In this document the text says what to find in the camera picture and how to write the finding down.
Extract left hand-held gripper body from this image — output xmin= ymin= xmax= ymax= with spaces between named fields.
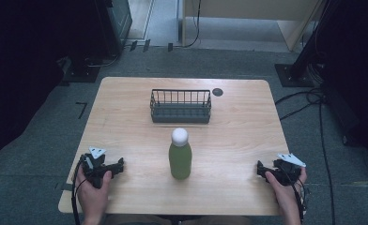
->
xmin=80 ymin=145 xmax=118 ymax=189

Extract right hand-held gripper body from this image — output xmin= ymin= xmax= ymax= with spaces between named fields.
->
xmin=271 ymin=152 xmax=307 ymax=188

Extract person's right hand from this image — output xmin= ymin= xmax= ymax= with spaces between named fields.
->
xmin=264 ymin=166 xmax=308 ymax=218

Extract person's left hand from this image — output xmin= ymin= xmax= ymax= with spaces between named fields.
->
xmin=75 ymin=167 xmax=114 ymax=221

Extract person's legs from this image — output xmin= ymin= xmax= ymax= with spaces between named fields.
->
xmin=100 ymin=214 xmax=253 ymax=225

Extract green bottle with white cap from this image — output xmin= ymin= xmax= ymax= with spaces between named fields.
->
xmin=168 ymin=127 xmax=193 ymax=181

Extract black floor tape corner mark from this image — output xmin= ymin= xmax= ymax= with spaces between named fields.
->
xmin=75 ymin=101 xmax=89 ymax=120

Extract black stand with flat base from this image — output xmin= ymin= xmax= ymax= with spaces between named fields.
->
xmin=57 ymin=55 xmax=101 ymax=84

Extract black metal stand with base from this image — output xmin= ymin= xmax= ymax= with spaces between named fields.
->
xmin=273 ymin=0 xmax=333 ymax=88

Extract dark curtain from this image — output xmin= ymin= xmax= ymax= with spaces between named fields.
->
xmin=310 ymin=0 xmax=368 ymax=161
xmin=0 ymin=0 xmax=102 ymax=170

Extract dark equipment cabinet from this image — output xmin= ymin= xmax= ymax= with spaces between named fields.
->
xmin=93 ymin=0 xmax=133 ymax=60

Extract light wooden desk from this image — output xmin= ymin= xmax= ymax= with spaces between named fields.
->
xmin=181 ymin=0 xmax=327 ymax=53

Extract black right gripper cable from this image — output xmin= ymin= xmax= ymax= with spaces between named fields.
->
xmin=292 ymin=178 xmax=310 ymax=225

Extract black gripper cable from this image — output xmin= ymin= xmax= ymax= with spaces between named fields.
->
xmin=70 ymin=155 xmax=86 ymax=225
xmin=292 ymin=178 xmax=310 ymax=225

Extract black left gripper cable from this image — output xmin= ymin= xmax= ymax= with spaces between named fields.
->
xmin=70 ymin=155 xmax=86 ymax=225

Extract black floor cable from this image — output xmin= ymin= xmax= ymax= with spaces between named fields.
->
xmin=274 ymin=87 xmax=338 ymax=225

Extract dark grey wire basket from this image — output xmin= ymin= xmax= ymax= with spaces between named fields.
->
xmin=149 ymin=88 xmax=213 ymax=125

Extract black hanging cable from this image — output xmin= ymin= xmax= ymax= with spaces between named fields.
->
xmin=183 ymin=0 xmax=203 ymax=49

